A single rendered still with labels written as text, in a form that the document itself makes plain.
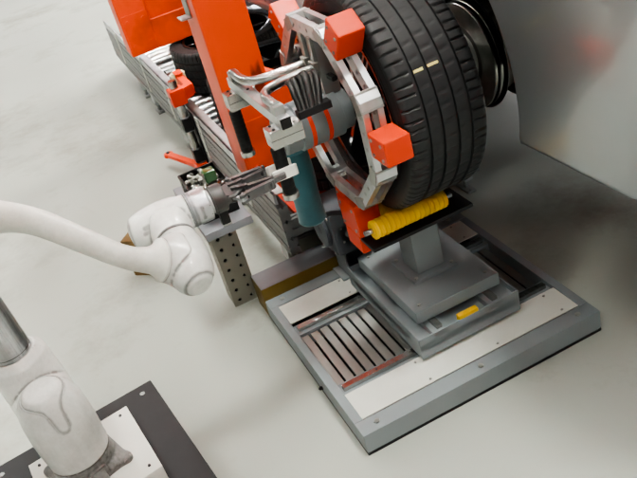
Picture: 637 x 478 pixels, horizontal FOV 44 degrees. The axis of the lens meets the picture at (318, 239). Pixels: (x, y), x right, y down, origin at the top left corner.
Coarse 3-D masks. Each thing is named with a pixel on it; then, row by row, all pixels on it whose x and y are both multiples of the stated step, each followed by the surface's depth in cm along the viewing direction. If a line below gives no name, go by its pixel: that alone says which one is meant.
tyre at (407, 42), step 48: (336, 0) 201; (384, 0) 197; (432, 0) 196; (384, 48) 191; (432, 48) 193; (432, 96) 194; (480, 96) 199; (336, 144) 250; (432, 144) 199; (480, 144) 207; (432, 192) 216
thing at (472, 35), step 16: (464, 16) 220; (480, 16) 217; (464, 32) 224; (480, 32) 216; (480, 48) 220; (496, 48) 216; (480, 64) 224; (496, 64) 217; (496, 80) 219; (496, 96) 227
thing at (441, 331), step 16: (352, 272) 273; (368, 288) 263; (496, 288) 251; (512, 288) 246; (384, 304) 254; (464, 304) 248; (480, 304) 246; (496, 304) 243; (512, 304) 246; (400, 320) 249; (432, 320) 241; (448, 320) 244; (464, 320) 240; (480, 320) 243; (496, 320) 246; (416, 336) 241; (432, 336) 237; (448, 336) 240; (464, 336) 243; (416, 352) 243; (432, 352) 240
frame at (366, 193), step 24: (288, 24) 215; (312, 24) 202; (288, 48) 226; (336, 72) 198; (360, 72) 195; (360, 96) 193; (360, 120) 197; (384, 120) 197; (336, 168) 241; (384, 168) 203; (360, 192) 220; (384, 192) 216
